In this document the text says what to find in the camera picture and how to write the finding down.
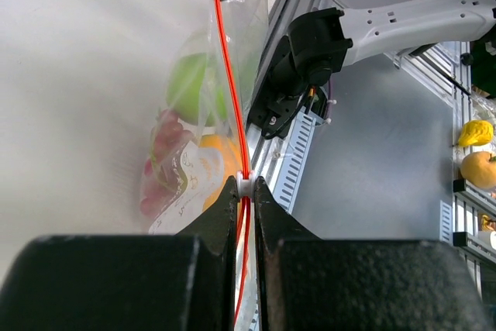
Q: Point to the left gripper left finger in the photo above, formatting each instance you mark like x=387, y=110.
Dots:
x=184, y=281

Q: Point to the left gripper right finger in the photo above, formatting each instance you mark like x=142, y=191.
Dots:
x=308, y=283

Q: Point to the green apple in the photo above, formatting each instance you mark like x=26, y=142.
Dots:
x=195, y=87

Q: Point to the clear zip top bag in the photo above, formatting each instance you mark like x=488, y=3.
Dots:
x=195, y=145

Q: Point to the red grape bunch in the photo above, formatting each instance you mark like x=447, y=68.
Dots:
x=163, y=180

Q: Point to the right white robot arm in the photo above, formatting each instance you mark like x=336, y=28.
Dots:
x=362, y=33

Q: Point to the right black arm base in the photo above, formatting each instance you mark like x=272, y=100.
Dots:
x=301, y=65

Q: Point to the yellow background fruit lower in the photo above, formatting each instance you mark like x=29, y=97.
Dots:
x=479, y=169

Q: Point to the yellow background fruit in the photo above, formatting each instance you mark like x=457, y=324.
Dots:
x=479, y=169
x=476, y=133

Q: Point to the yellow background fruit upper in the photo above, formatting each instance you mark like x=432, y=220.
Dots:
x=476, y=133

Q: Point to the aluminium mounting rail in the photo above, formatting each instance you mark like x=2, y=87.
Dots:
x=282, y=12

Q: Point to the white slotted cable duct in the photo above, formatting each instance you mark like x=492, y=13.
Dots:
x=281, y=163

